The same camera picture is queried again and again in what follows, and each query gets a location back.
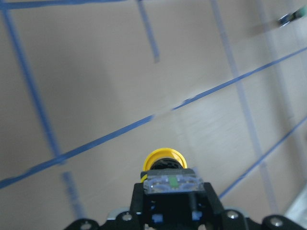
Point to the yellow push button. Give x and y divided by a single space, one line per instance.
165 171

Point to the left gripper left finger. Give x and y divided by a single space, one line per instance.
140 206

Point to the green push button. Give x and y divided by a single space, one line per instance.
290 17

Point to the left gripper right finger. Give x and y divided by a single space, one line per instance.
209 202

